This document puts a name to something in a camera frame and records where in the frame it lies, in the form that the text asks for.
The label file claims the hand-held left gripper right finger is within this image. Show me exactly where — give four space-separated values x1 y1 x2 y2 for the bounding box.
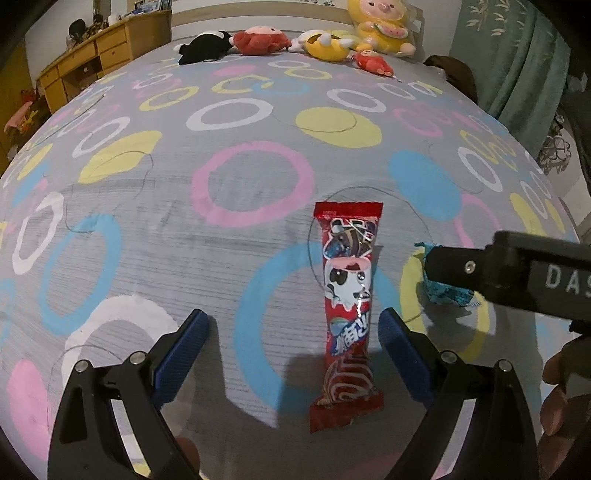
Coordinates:
379 308 540 480

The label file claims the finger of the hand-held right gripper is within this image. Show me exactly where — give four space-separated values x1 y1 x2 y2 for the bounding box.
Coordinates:
424 244 493 297

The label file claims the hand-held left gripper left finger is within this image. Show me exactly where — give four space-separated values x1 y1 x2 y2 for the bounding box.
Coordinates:
47 309 208 480

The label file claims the blue wrapper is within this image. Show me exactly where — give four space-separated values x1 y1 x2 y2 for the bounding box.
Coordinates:
413 241 484 306

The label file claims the red snack wrapper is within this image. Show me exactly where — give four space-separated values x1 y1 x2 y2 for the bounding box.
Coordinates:
308 200 385 433

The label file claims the person's left hand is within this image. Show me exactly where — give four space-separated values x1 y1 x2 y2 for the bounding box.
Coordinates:
177 436 202 480

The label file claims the person's right hand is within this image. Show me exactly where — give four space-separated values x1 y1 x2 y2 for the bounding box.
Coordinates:
538 337 591 480

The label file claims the bed with circle-print sheet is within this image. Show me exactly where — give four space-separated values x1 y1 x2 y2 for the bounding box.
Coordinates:
0 25 583 480

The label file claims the ornate metal rack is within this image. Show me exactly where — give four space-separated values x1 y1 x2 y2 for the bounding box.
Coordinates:
536 113 578 176

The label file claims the green curtain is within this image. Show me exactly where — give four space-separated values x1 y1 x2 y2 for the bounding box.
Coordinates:
450 0 576 135

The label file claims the small red plush toy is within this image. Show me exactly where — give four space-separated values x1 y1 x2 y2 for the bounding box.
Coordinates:
353 48 397 77

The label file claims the large yellow plush toy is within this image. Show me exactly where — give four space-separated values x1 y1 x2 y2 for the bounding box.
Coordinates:
346 0 422 57

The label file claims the yellow and white plush toy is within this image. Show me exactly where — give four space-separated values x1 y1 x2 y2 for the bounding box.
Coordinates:
291 28 356 61

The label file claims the pink and yellow cloth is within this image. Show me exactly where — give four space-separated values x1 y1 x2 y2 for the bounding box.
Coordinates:
4 90 45 135

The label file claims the black and white plush toy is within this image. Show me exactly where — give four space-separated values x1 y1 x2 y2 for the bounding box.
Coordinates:
173 30 236 66

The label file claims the wooden desk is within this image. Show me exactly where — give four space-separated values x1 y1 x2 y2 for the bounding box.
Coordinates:
36 10 173 114

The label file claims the dark desk clutter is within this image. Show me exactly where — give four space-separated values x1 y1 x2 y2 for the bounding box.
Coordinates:
68 14 110 45

